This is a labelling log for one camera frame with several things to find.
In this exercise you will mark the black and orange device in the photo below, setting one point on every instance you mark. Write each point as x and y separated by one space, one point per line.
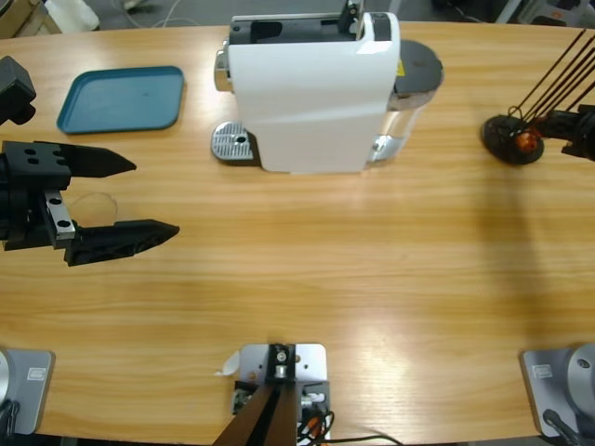
553 18

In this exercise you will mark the teal plastic tray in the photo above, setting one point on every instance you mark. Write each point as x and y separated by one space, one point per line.
121 100

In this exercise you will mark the white plastic bag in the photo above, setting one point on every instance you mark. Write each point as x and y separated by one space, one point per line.
70 14

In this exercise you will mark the black capsule stand with rods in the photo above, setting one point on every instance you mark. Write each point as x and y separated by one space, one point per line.
497 135

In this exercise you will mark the grey coffee machine lid lever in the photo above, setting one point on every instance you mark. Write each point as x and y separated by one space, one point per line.
349 18

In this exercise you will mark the white capsule coffee machine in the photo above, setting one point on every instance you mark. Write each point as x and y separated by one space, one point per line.
302 93

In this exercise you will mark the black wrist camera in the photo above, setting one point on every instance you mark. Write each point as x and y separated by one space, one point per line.
14 88

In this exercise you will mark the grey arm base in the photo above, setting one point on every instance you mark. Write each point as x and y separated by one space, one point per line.
28 390
553 390

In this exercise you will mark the white mounting block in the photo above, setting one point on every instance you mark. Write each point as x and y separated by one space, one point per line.
309 367

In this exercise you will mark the orange coffee capsule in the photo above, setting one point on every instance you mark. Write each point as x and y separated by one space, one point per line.
526 140

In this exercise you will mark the clear glass cup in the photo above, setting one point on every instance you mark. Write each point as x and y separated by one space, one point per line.
93 209

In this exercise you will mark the metal drip tray grate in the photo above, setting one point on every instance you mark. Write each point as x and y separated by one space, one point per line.
230 141

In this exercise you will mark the clear water tank dark lid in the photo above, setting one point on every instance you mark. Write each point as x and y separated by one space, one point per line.
418 65

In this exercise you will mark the white tape tab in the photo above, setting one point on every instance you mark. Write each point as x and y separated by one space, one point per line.
230 364

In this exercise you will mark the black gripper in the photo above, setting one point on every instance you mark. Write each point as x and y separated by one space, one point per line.
21 218
586 135

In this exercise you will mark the cardboard box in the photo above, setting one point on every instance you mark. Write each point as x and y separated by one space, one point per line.
18 18

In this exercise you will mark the dark camera post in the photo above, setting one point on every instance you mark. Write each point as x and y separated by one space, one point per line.
269 418

